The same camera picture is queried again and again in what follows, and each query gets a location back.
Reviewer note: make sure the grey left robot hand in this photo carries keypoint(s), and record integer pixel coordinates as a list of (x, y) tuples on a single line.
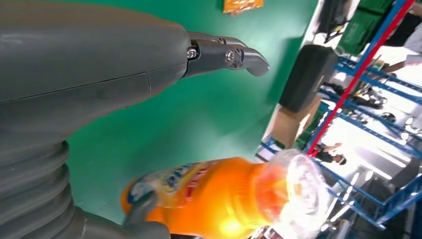
[(82, 59)]

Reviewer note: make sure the orange detergent bottle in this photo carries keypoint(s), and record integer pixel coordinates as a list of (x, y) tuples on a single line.
[(224, 194)]

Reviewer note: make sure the yellow taped cardboard mat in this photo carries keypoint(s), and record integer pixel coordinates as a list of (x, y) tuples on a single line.
[(242, 6)]

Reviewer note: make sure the brown cardboard box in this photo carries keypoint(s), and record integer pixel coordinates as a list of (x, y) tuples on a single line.
[(286, 125)]

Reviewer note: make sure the black carrying case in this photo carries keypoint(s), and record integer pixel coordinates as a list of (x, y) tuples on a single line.
[(306, 79)]

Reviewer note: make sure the green plastic crate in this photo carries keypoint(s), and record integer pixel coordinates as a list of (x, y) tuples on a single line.
[(308, 132), (362, 26)]

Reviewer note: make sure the person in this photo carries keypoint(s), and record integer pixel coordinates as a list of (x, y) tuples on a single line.
[(412, 43), (329, 155)]

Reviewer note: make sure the red metal beam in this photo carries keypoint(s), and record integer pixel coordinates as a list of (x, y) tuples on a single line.
[(356, 79)]

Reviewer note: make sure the blue metal shelving rack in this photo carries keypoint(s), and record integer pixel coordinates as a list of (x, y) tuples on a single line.
[(372, 109)]

